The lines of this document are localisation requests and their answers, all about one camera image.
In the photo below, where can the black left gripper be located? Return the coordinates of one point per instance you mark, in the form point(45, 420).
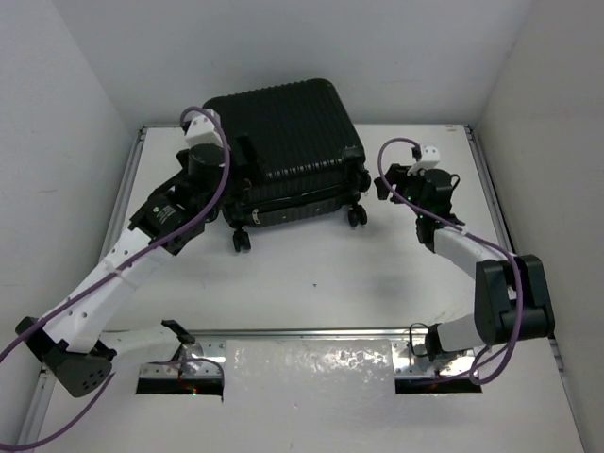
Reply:
point(226, 161)

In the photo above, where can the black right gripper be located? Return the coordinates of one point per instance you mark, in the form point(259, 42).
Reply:
point(396, 175)

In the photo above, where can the black hard-shell suitcase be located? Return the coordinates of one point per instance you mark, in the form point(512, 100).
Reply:
point(294, 154)

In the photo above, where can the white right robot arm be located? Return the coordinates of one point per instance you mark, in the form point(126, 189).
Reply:
point(512, 301)

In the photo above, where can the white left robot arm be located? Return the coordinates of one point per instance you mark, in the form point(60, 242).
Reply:
point(71, 340)

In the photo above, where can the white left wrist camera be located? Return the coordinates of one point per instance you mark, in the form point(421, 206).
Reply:
point(201, 130)

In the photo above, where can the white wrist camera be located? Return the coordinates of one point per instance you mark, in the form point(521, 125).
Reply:
point(201, 130)
point(427, 157)

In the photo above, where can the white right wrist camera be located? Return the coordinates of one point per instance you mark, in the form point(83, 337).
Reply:
point(427, 157)

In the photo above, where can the metal mounting rail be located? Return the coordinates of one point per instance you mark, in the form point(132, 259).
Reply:
point(302, 358)

